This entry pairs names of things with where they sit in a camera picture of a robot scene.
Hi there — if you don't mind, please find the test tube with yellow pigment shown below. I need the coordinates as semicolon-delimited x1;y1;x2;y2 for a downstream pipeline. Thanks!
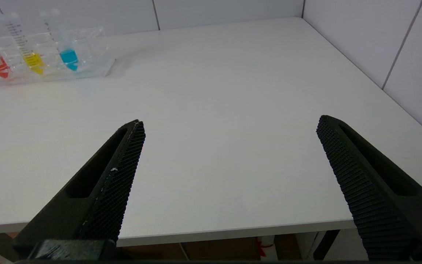
0;13;45;76

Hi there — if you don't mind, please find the black table leg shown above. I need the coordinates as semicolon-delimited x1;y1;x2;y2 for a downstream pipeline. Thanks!
313;230;340;261

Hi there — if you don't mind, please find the red and white object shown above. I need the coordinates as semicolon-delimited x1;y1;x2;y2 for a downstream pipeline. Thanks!
257;236;278;261

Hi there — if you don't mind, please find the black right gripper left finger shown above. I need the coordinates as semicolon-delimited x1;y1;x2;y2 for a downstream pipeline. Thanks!
12;120;146;254

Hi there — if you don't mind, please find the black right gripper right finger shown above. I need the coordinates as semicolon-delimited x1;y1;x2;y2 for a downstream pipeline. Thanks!
316;115;422;261

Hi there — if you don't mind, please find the test tube with blue pigment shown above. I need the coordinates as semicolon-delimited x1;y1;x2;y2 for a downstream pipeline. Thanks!
39;9;79;72

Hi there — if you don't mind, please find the clear plastic test tube rack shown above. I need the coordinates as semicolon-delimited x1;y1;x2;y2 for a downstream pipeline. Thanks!
0;26;116;87

